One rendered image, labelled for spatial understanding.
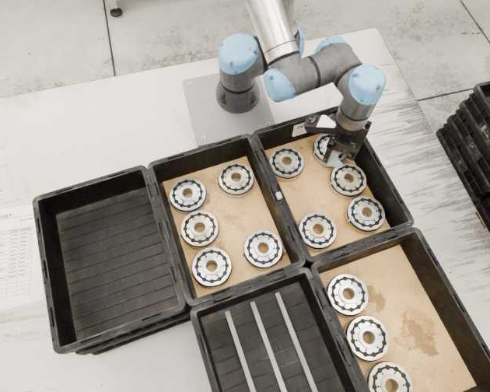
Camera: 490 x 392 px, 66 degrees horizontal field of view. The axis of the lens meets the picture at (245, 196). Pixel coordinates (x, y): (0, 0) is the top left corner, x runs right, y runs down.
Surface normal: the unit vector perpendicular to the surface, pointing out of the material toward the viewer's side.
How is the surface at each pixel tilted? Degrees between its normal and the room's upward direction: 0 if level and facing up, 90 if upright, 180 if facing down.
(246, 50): 9
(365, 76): 0
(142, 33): 0
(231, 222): 0
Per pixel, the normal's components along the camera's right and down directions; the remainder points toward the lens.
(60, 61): 0.01, -0.40
